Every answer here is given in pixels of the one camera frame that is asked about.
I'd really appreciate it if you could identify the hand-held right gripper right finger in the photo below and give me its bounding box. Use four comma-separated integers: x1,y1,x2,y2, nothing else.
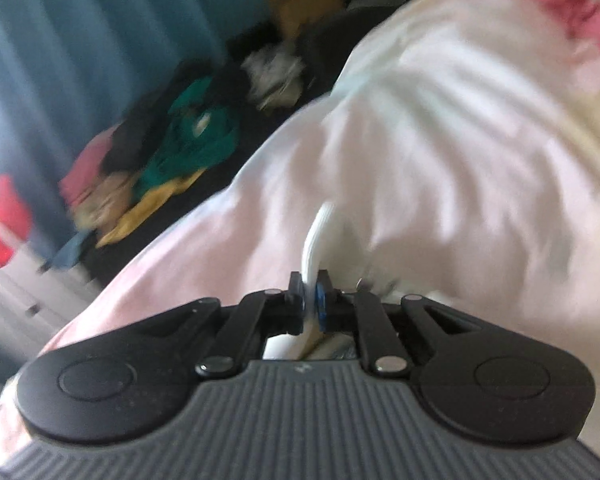
315,270,482,379

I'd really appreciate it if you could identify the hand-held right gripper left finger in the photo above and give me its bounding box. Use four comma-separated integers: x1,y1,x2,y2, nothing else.
144,271,306,381

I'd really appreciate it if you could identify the cream sweatshirt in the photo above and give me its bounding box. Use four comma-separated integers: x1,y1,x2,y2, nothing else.
267,201,353,361

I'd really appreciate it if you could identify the dark sofa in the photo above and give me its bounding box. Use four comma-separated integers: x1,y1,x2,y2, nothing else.
77,0,433,288

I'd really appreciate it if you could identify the yellow cloth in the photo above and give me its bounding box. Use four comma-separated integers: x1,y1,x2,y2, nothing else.
96,169,207,249

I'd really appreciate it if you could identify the pastel pink and yellow duvet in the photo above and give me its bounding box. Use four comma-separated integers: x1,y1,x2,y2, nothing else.
0,0,600,467

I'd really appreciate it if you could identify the green cloth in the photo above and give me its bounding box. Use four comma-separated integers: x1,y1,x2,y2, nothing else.
131,76,242,202

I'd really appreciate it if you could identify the beige cloth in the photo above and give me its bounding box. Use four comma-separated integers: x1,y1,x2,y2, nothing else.
71,172,142,232

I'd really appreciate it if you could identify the white patterned cloth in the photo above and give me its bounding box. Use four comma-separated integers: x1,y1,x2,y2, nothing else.
241,41,307,112

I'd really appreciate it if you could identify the blue cloth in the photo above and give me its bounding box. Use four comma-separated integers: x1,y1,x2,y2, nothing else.
39,231,89,275

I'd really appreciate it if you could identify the black cloth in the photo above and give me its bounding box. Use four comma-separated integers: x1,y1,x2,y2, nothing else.
101,59,222,172

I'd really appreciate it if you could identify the red garment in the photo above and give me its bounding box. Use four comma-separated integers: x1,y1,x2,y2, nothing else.
0,174,34,270

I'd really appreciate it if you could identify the blue curtain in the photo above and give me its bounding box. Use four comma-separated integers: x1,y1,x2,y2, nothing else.
0,0,313,246

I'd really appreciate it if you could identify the pink ruffled cloth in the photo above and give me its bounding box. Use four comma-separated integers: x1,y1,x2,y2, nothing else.
484,0,600,57

